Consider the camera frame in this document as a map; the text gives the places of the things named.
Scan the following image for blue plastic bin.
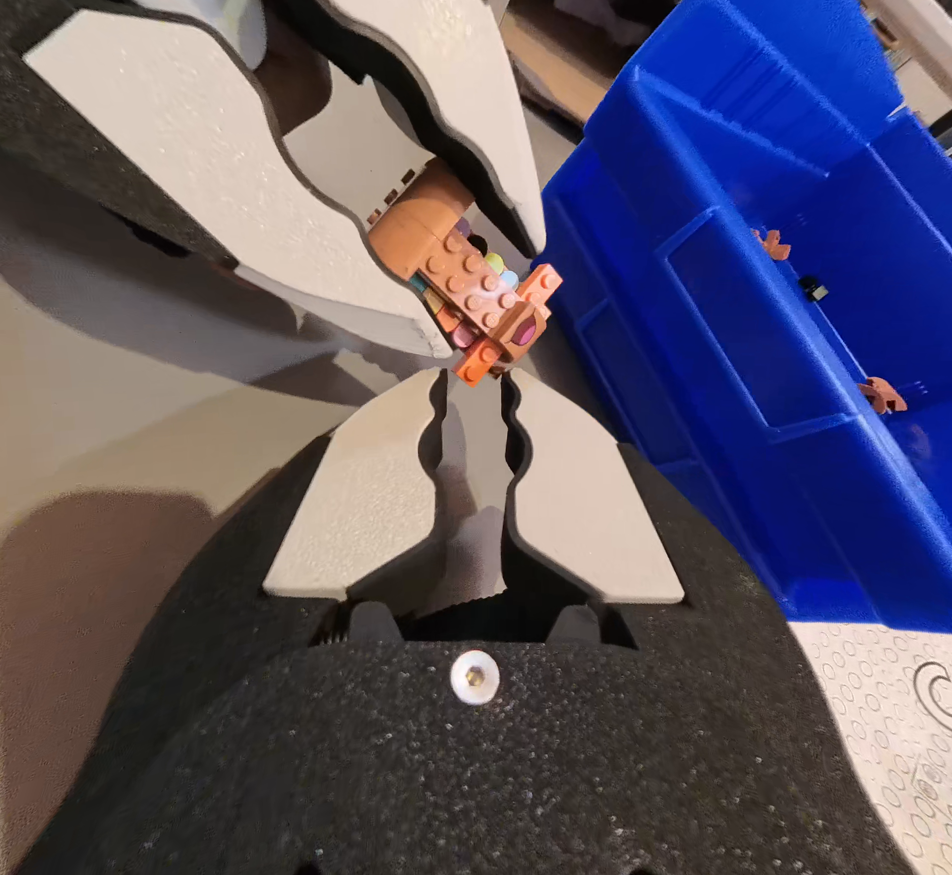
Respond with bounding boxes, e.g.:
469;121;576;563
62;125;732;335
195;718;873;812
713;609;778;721
540;0;952;634

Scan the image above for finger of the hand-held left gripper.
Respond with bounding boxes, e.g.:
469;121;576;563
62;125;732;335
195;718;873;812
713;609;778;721
277;0;549;260
22;8;455;360

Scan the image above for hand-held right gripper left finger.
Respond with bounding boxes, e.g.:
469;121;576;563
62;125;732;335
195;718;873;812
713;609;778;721
262;368;449;602

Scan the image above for brown toy brick taco model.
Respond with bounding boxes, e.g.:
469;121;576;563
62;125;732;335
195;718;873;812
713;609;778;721
366;159;564;388

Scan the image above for pile of loose toy bricks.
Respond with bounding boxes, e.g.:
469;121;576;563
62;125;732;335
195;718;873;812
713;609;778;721
750;226;910;416

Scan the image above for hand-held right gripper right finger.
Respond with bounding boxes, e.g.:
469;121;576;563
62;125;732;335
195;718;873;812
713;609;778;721
500;368;685;604

